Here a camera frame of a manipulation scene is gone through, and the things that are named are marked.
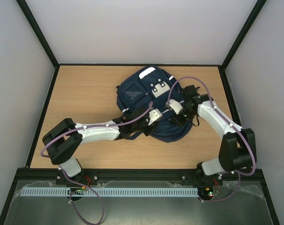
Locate navy blue school backpack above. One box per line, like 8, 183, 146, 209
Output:
116, 66, 194, 143

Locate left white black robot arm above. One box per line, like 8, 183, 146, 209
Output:
40, 107, 162, 177

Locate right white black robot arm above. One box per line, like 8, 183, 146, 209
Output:
167, 85, 256, 184

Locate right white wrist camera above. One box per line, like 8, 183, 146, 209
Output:
167, 99, 183, 115

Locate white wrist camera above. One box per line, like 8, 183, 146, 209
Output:
167, 99, 183, 115
148, 109, 162, 126

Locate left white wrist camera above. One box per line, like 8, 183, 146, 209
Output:
148, 109, 162, 126

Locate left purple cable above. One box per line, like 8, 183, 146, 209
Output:
40, 101, 153, 225

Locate black enclosure frame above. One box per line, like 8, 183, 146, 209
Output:
0, 0, 279, 225

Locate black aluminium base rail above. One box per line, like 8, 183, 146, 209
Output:
15, 167, 264, 186

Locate light blue slotted cable duct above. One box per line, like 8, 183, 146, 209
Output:
20, 187, 199, 197

